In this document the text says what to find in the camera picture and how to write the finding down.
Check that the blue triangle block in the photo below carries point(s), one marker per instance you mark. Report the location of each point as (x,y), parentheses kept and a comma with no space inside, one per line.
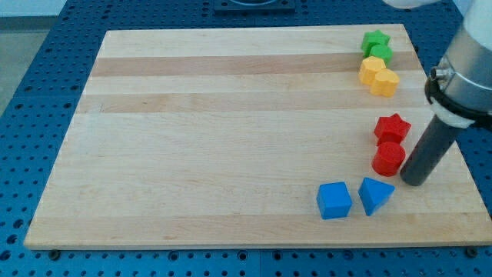
(374,194)

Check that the blue cube block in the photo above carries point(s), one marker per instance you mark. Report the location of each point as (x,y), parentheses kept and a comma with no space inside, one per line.
(333,200)

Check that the yellow heart block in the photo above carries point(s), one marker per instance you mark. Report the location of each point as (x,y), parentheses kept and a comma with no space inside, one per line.
(385,83)

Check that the yellow hexagon block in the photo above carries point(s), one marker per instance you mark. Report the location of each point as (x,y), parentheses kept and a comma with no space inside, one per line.
(370,66)

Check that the red star block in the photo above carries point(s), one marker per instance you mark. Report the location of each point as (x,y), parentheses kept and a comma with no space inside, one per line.
(391,129)

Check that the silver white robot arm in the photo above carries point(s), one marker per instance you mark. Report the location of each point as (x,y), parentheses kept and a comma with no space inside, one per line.
(459,87)

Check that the wooden board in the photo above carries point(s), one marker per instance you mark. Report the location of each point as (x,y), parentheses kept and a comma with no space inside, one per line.
(220,138)

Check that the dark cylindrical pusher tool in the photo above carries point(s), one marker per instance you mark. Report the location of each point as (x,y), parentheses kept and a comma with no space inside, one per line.
(434,143)

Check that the red cylinder block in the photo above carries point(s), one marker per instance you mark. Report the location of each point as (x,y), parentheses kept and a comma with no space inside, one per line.
(388,158)

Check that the green star block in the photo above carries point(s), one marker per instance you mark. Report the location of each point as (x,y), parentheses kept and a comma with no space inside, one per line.
(373,38)

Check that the green cylinder block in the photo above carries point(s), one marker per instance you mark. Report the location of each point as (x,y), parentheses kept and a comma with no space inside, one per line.
(382,51)

